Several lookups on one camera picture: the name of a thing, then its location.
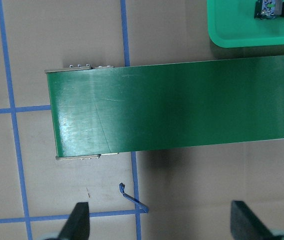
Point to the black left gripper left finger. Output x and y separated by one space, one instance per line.
77 226

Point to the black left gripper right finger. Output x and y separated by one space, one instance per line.
245 225

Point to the green push button switch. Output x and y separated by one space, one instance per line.
269 9

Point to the green conveyor belt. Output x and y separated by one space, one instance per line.
154 107

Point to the green plastic tray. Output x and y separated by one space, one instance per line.
231 24

